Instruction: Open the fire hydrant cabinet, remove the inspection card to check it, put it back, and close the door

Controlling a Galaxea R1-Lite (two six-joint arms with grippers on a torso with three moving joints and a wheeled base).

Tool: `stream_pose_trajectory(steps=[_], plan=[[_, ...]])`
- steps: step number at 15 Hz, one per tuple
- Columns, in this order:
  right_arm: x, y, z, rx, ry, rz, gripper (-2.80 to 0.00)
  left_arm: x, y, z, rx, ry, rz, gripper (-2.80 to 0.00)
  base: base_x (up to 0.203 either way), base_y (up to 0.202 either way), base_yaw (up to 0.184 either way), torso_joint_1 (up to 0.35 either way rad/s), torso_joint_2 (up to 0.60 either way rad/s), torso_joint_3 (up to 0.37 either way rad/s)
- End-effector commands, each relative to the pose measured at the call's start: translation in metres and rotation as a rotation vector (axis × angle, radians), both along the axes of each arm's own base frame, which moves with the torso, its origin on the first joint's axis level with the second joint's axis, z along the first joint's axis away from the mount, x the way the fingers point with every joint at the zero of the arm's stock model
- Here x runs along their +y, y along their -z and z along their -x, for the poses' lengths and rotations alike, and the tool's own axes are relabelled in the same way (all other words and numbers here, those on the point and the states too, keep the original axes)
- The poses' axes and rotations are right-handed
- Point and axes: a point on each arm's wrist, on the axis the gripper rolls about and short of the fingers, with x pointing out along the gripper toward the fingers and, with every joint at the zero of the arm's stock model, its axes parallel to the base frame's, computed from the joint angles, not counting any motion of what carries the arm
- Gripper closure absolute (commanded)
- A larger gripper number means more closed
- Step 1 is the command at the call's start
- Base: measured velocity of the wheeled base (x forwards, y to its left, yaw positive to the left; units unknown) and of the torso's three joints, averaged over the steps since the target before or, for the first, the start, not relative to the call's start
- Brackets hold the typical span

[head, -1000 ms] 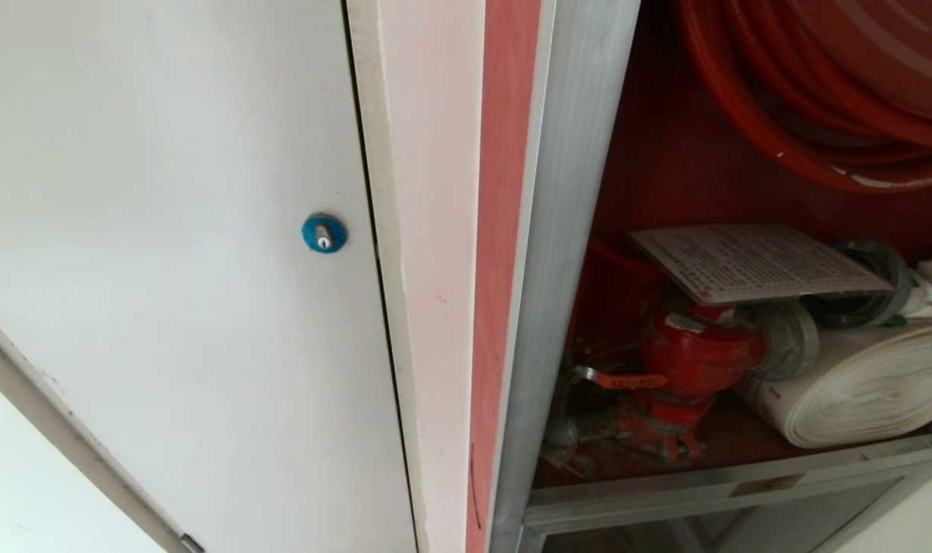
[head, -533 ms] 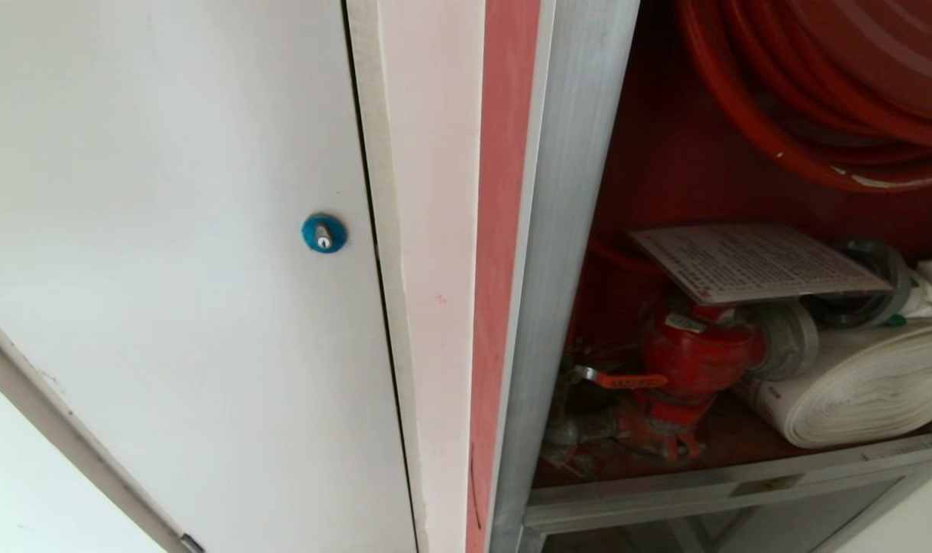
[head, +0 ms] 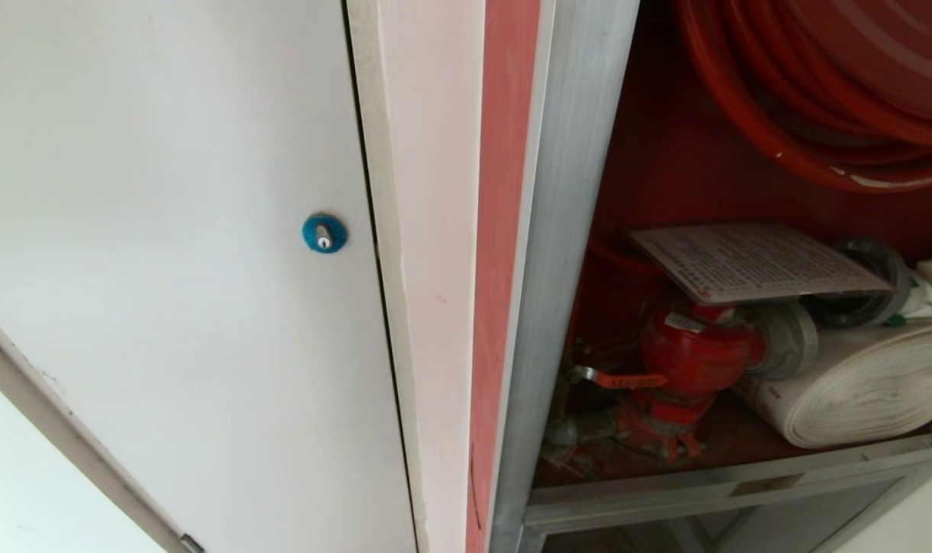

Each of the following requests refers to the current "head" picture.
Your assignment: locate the silver hose coupling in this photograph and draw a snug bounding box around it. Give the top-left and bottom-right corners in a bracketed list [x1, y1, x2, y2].
[750, 301, 820, 381]

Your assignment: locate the white inspection card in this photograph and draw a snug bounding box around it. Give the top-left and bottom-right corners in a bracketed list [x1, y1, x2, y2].
[629, 222, 894, 306]

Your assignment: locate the aluminium hydrant cabinet frame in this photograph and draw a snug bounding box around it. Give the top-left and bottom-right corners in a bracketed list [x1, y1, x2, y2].
[489, 0, 932, 553]

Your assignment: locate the open red-edged cabinet door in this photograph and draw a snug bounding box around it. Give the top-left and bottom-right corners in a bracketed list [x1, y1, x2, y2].
[346, 0, 556, 553]

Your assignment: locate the red fire hydrant valve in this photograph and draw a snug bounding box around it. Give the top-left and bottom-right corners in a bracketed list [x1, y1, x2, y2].
[615, 296, 768, 462]

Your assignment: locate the white cabinet door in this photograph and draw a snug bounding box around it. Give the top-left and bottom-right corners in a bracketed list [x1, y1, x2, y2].
[0, 0, 419, 553]

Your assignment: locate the blue round door lock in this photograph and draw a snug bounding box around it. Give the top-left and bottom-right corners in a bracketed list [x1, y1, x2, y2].
[302, 213, 349, 255]

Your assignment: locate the red hose reel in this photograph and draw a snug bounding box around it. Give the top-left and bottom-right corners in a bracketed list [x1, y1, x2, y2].
[675, 0, 932, 194]

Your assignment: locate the rolled white fire hose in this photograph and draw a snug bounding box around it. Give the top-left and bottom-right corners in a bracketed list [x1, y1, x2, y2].
[735, 316, 932, 449]

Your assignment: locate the grey hose nozzle coupling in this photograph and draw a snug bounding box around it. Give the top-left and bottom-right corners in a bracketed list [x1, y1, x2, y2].
[808, 238, 916, 327]

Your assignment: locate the red valve lever handle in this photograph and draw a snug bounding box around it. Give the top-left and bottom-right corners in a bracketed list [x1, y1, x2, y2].
[572, 366, 669, 390]

